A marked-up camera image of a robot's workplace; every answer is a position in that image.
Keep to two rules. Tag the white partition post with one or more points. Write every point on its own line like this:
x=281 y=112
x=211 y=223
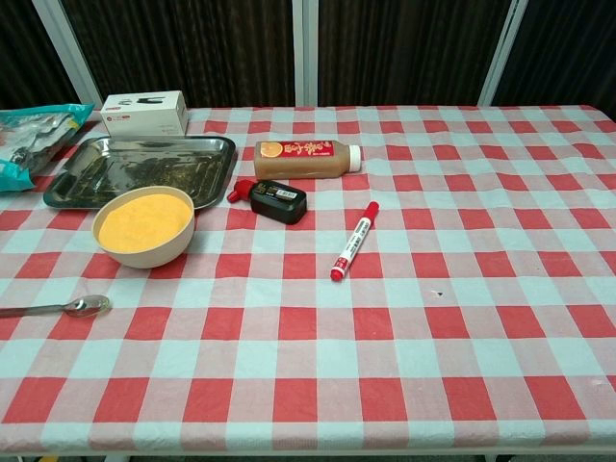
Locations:
x=305 y=53
x=67 y=53
x=500 y=53

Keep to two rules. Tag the metal spoon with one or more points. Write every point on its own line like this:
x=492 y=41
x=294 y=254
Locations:
x=86 y=306

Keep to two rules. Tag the beige bowl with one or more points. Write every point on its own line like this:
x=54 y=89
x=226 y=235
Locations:
x=149 y=257

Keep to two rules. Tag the dark brown curtain panel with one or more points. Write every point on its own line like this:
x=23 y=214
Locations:
x=24 y=53
x=192 y=48
x=409 y=48
x=568 y=48

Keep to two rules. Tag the white cardboard box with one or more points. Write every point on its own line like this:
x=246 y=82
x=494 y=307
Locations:
x=144 y=120

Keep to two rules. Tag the black ink bottle red cap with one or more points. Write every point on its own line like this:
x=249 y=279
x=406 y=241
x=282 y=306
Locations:
x=279 y=202

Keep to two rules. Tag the yellow powder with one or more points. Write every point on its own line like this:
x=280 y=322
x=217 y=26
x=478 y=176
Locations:
x=144 y=221

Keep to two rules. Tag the red whiteboard marker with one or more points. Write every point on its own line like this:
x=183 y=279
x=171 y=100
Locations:
x=353 y=243

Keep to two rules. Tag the red white checkered tablecloth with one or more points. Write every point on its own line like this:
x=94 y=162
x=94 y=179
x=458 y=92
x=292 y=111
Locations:
x=385 y=337

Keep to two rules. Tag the teal snack bag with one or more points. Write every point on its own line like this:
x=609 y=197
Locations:
x=33 y=135

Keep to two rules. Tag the stainless steel tray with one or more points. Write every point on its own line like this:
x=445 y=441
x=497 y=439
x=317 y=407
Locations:
x=159 y=163

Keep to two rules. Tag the brown juice bottle red label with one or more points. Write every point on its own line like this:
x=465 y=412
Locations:
x=298 y=161

